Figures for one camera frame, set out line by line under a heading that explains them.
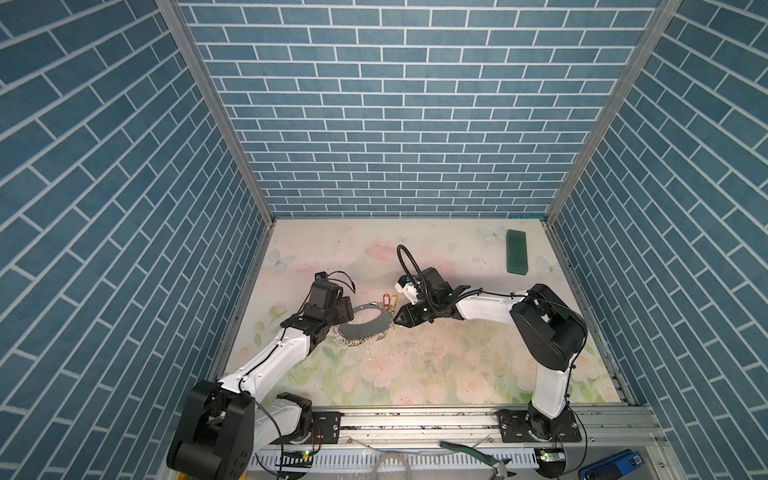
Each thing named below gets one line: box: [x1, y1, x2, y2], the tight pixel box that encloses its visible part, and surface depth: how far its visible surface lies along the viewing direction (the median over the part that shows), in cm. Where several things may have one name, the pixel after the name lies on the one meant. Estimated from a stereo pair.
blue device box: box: [579, 449, 646, 480], surface depth 69 cm
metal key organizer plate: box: [365, 302, 395, 344], surface depth 93 cm
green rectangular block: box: [506, 229, 528, 276], surface depth 111 cm
